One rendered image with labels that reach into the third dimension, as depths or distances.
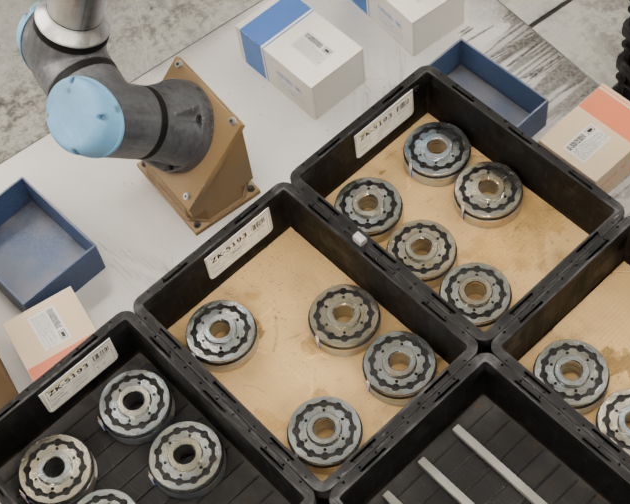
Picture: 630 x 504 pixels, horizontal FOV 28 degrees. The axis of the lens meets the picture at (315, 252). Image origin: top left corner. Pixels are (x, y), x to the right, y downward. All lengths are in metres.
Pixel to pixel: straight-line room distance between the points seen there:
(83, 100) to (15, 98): 1.43
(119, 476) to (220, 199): 0.53
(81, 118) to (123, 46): 1.45
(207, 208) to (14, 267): 0.34
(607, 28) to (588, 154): 1.23
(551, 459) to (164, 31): 1.92
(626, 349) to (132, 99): 0.81
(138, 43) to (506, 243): 1.65
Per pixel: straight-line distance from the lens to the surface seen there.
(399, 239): 1.86
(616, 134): 2.09
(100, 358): 1.79
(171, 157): 1.98
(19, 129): 3.23
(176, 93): 1.98
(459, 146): 1.95
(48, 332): 1.97
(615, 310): 1.85
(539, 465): 1.74
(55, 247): 2.14
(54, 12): 1.92
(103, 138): 1.87
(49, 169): 2.24
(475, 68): 2.23
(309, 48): 2.18
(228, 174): 2.04
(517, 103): 2.20
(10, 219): 2.19
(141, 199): 2.15
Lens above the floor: 2.44
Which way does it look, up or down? 58 degrees down
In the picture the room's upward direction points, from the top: 10 degrees counter-clockwise
